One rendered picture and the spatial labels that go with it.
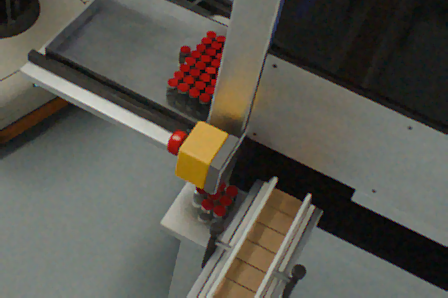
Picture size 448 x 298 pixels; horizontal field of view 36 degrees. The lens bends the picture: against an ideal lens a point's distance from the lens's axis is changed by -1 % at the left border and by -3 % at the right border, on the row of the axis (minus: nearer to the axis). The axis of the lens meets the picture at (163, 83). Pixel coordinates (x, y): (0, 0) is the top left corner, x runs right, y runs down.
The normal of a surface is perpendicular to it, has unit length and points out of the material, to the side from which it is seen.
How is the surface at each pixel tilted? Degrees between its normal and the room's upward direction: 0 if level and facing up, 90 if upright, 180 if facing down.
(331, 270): 90
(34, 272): 0
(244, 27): 90
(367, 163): 90
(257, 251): 0
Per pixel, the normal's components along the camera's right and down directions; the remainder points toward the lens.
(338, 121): -0.49, 0.61
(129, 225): 0.09, -0.67
